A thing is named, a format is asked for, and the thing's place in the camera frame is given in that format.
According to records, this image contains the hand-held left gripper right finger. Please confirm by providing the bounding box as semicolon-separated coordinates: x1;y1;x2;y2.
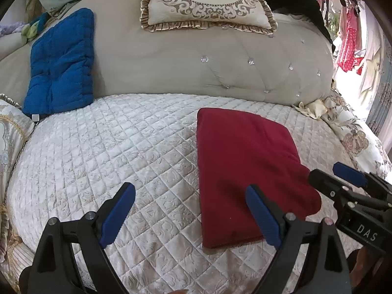
245;184;353;294

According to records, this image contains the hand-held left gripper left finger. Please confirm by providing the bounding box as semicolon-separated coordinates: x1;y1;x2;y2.
19;182;136;294

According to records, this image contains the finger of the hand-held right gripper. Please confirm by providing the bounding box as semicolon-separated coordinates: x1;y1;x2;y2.
333;162;392;203
307;169;353;204

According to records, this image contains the dark red knit garment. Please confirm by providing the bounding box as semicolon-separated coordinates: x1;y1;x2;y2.
196;107;322;249

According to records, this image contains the person's right hand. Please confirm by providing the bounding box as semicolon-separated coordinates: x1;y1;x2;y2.
348;246;385;294

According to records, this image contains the floral sofa armrest cushion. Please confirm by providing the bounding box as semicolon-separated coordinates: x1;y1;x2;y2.
291;93;392;180

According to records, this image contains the white quilted sofa cover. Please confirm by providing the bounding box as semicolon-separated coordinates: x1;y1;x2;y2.
6;93;368;294

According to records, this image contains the grey-blue patterned curtain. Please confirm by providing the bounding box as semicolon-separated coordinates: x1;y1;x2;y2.
366;64;392;140

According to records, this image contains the white hanging garment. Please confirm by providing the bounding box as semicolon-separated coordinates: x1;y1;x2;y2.
358;18;387;100

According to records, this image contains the cream floral fringed cushion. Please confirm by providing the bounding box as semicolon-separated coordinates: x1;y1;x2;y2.
0;93;37;265

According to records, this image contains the red polka dot hanging garment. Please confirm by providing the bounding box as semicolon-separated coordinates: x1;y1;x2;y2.
335;3;365;74

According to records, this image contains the blue quilted cushion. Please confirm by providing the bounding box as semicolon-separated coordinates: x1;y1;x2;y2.
21;8;96;119

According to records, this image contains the beige tufted sofa backrest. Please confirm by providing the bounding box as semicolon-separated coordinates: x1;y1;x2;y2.
0;0;335;106

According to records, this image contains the green and blue soft toy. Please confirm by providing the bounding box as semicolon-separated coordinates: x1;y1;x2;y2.
21;12;52;41

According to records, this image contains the lavender cloth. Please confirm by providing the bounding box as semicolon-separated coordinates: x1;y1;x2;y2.
0;21;25;39

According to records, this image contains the floral ruffled throw pillow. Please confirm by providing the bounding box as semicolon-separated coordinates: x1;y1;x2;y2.
140;0;278;34

